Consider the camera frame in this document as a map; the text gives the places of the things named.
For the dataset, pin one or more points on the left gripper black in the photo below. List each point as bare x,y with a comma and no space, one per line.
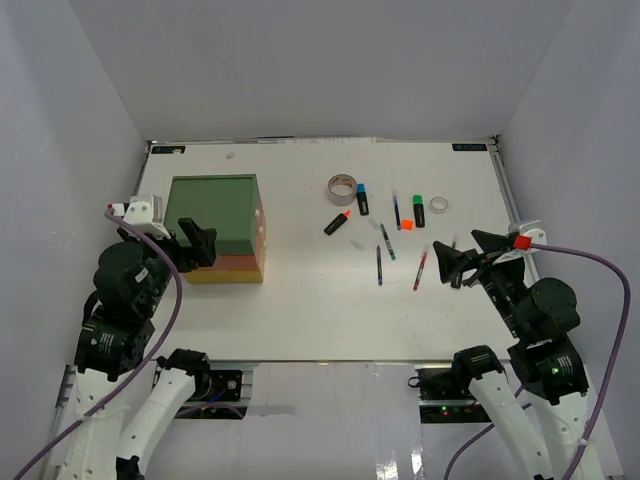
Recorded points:
205,239

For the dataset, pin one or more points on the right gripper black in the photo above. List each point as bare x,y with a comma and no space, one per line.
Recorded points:
492,242

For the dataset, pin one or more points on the green drawer cabinet box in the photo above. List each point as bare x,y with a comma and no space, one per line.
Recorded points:
231,205

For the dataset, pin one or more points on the small clear tape roll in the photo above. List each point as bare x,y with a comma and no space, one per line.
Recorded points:
439,205

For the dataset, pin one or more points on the green cap black highlighter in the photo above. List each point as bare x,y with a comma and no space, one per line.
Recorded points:
418,209

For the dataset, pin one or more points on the blue cap black highlighter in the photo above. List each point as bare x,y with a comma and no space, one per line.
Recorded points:
362,200

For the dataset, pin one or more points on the grey duct tape roll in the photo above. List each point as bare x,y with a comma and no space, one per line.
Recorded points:
341,190

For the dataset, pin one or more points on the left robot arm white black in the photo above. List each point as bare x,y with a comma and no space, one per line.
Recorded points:
130,280

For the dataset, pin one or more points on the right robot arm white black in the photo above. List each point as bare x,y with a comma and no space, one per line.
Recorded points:
546,363

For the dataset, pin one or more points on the red pen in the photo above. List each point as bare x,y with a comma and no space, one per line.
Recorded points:
420,270

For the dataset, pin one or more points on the green pen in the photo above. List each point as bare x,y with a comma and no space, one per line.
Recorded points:
387,242

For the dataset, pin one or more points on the purple pen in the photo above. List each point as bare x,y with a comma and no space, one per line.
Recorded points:
379,265

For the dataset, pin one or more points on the blue pen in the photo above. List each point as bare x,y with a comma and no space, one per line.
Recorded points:
396,209

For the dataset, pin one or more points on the left black corner label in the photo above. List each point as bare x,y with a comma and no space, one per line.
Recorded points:
168,150

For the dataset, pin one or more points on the black corner label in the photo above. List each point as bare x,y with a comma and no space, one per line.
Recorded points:
168,150
469,147

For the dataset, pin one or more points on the right black corner label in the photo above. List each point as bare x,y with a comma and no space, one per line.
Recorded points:
469,147

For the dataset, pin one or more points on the clear pen cap lower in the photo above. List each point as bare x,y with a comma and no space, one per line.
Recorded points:
357,245

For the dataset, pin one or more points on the uncapped orange highlighter black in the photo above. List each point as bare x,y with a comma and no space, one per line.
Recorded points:
337,222

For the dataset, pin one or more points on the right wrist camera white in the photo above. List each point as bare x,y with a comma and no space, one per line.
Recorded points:
521,238

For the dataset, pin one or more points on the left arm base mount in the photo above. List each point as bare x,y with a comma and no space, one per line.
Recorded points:
224,395

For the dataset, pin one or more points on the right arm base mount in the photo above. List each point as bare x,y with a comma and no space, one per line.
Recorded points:
442,401

